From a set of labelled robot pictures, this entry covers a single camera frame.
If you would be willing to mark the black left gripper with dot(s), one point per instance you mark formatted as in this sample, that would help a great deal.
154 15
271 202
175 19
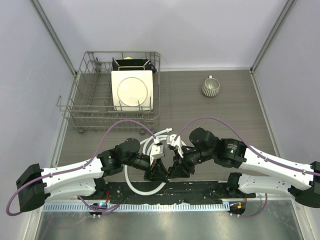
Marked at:
153 169

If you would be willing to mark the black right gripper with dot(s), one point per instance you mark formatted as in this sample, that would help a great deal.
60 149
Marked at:
180 164

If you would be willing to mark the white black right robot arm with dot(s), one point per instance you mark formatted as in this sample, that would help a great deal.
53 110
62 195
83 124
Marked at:
299 181

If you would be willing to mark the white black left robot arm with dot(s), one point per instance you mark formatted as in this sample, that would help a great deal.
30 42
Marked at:
86 178

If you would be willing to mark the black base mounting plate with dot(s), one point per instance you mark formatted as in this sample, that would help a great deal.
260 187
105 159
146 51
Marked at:
176 192

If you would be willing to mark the white square plate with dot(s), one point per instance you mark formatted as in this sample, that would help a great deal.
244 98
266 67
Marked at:
132 90

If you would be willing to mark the grey ribbed ceramic mug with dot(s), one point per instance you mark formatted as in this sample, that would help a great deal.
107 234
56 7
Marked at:
210 87

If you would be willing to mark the black square dish in rack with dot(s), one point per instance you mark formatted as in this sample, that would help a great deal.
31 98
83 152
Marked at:
133 64

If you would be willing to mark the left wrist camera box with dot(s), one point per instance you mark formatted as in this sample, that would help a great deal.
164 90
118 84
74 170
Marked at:
157 151

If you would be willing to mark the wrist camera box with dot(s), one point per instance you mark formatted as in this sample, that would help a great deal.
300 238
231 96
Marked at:
175 143
157 151

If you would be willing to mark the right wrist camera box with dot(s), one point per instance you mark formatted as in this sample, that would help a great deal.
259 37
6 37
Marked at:
175 143

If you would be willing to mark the white slotted cable duct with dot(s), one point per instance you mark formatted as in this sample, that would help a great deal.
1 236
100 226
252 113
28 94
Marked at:
183 207

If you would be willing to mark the grey wire dish rack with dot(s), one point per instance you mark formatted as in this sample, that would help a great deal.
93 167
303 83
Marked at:
90 107

